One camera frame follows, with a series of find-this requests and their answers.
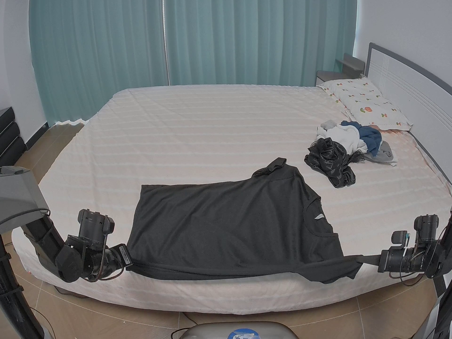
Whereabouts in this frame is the black cable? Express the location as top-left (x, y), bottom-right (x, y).
top-left (169, 311), bottom-right (200, 339)
top-left (0, 208), bottom-right (50, 225)

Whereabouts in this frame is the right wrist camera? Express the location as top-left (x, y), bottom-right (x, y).
top-left (391, 231), bottom-right (411, 249)

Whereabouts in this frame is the black chest of drawers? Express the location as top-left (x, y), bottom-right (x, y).
top-left (0, 106), bottom-right (27, 170)

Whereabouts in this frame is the white printed pillow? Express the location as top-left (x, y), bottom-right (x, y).
top-left (319, 77), bottom-right (414, 131)

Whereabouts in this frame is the black shiny garment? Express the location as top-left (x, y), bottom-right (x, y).
top-left (304, 138), bottom-right (356, 189)

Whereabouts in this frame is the pile of clothes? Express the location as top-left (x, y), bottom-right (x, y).
top-left (316, 119), bottom-right (399, 167)

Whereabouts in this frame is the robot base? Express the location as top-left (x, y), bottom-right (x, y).
top-left (180, 322), bottom-right (297, 339)

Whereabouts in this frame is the bed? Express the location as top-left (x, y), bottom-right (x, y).
top-left (11, 42), bottom-right (452, 313)

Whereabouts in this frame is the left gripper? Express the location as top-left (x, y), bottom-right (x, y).
top-left (104, 244), bottom-right (134, 278)

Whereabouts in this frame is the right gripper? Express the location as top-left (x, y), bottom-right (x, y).
top-left (355, 247), bottom-right (407, 274)

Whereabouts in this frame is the grey bedside table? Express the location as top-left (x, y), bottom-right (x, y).
top-left (316, 53), bottom-right (366, 85)

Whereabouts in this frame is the blue-green curtain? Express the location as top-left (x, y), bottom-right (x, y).
top-left (164, 0), bottom-right (359, 87)
top-left (30, 0), bottom-right (170, 126)

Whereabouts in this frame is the black T-shirt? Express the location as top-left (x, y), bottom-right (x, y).
top-left (125, 157), bottom-right (362, 284)

